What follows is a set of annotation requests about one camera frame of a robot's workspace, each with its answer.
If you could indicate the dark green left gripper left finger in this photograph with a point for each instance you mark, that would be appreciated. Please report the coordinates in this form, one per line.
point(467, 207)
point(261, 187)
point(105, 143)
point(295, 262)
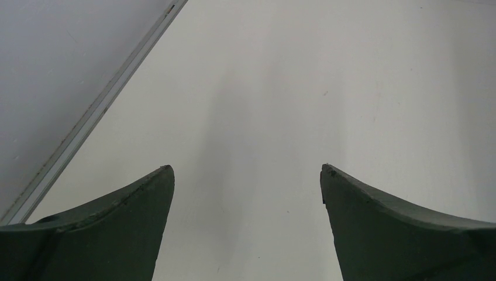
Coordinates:
point(113, 237)

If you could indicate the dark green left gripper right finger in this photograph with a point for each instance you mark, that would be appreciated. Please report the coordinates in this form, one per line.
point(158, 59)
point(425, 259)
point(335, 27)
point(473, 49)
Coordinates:
point(378, 236)

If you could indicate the aluminium table edge strip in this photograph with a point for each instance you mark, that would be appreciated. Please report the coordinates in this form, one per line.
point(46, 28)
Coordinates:
point(63, 63)

